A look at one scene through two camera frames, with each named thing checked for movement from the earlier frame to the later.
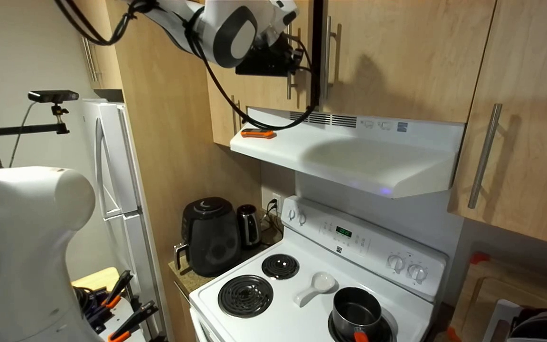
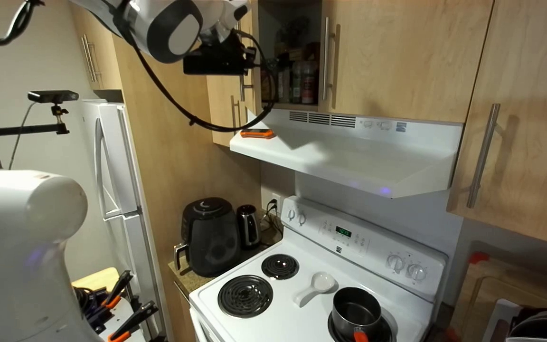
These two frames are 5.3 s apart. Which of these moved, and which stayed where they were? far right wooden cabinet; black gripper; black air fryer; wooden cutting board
Moved: black gripper
Stayed: far right wooden cabinet; black air fryer; wooden cutting board
